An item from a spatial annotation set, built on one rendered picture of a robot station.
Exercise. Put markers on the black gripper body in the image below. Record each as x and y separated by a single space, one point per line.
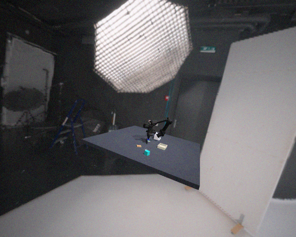
149 131

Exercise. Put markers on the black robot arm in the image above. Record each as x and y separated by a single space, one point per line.
155 122

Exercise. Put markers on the beige shallow tray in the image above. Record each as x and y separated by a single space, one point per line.
162 146

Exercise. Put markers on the teal cube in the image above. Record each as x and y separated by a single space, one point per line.
146 152

